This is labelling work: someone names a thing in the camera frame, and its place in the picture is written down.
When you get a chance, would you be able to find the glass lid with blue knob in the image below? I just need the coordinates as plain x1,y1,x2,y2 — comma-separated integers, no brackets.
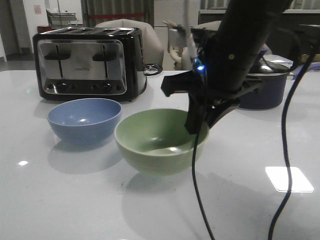
248,48,290,77

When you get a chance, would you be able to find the blue bowl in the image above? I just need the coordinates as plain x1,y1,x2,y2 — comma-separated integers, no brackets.
47,98,122,145

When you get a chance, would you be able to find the beige office chair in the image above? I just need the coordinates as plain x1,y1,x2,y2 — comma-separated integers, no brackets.
162,20,192,71

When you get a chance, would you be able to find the black chrome toaster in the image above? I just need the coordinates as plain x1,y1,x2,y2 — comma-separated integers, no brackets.
32,27,147,102

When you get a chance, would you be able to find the right beige upholstered chair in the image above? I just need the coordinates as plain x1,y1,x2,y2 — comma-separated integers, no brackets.
191,20,222,32

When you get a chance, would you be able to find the black hanging cable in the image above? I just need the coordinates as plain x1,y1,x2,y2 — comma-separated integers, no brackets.
267,37,320,240

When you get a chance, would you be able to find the dark blue saucepan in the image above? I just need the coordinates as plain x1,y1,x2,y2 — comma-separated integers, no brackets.
239,73,289,110

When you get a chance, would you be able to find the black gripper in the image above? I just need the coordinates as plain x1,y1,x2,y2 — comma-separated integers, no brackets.
161,70,263,135

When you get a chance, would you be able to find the light green bowl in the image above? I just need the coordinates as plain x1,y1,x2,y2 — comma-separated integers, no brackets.
114,108,209,176

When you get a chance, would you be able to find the left beige upholstered chair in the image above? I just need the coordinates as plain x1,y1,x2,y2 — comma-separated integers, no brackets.
95,19,164,67

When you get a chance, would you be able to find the beige upholstered chair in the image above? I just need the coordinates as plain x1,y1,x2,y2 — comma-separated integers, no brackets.
95,19,164,67
191,20,222,32

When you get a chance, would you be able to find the black toaster power cord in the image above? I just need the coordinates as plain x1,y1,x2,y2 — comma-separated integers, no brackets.
143,63,163,77

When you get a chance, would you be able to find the red box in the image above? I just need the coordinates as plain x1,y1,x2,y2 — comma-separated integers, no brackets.
36,25,52,34

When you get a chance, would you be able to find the black thin cable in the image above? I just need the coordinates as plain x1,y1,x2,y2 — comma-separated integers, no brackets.
191,124,216,240

